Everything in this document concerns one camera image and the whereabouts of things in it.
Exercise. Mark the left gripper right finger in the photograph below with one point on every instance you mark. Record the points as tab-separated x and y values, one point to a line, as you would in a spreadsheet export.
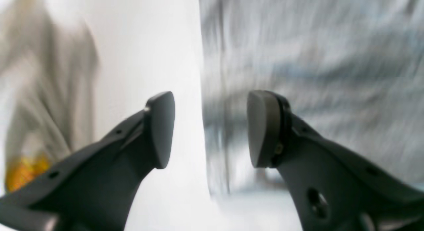
332	187

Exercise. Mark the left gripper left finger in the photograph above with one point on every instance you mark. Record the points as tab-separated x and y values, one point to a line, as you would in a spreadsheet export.
94	188

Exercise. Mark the white printed T-shirt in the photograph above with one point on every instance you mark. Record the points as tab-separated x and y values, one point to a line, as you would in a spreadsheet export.
48	70

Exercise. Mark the grey printed T-shirt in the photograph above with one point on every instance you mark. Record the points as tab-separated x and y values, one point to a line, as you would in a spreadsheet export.
352	69

